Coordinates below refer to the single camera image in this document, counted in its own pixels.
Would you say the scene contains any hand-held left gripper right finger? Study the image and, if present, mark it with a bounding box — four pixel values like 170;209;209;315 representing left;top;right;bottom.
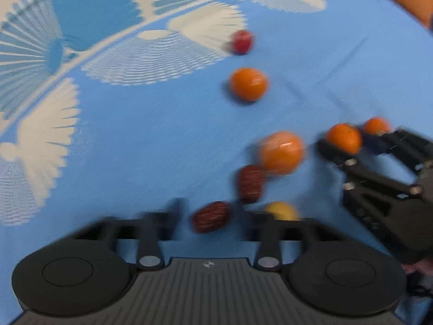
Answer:
237;208;342;272

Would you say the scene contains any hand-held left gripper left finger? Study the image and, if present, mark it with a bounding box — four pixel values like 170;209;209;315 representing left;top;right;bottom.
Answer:
68;197;187;271

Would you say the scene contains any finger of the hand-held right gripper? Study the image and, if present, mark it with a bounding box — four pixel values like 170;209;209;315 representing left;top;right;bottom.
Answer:
317;139;376;190
360;127;433;177

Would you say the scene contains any orange tangerine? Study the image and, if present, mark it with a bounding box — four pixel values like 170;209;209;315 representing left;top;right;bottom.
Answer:
326;123;363;155
363;116;392;136
229;67;269;102

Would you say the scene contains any dark red jujube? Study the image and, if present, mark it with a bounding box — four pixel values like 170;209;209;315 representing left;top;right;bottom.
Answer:
237;164;267;204
191;201;234;234

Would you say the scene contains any small red tomato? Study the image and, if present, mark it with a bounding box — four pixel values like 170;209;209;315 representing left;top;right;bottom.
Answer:
230;29;255;55

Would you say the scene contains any yellow lemon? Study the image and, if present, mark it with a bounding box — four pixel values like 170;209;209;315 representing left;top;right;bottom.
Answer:
263;202;300;222

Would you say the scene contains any large orange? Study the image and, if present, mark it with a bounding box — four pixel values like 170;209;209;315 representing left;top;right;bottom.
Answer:
258;131;306;176

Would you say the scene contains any blue fan-print tablecloth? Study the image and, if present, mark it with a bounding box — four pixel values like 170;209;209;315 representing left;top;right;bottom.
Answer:
0;0;433;325

